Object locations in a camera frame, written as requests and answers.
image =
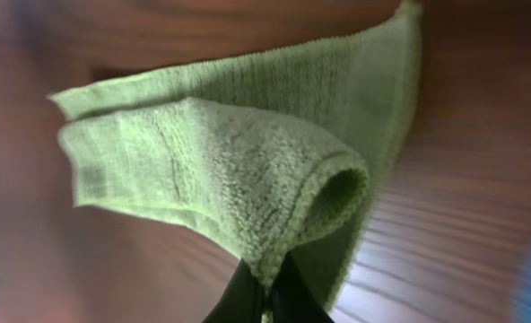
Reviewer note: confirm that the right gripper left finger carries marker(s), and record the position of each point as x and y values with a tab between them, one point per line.
242	301

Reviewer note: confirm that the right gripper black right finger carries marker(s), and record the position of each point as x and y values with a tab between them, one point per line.
291	299

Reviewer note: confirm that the green microfiber cloth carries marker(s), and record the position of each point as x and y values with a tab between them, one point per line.
275	153

